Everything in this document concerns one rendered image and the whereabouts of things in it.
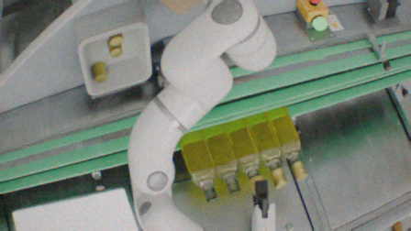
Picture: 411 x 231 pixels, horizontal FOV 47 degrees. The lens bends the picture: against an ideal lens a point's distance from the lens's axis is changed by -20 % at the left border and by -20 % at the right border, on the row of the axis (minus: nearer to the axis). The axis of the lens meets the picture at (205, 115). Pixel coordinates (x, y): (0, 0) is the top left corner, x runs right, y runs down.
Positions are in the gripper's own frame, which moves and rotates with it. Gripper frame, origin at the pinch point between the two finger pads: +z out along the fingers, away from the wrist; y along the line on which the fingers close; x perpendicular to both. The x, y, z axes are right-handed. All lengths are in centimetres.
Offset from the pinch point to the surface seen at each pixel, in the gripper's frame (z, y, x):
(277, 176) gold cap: 3.1, 1.4, -4.4
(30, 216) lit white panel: -4, -13, 66
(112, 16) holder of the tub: 29, 33, 34
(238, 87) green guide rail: 21.1, 13.6, 4.8
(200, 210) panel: 0.9, -13.0, 14.3
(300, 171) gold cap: 3.7, 1.7, -10.5
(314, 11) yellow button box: 39.6, 22.8, -17.2
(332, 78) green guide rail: 28.7, 6.7, -23.0
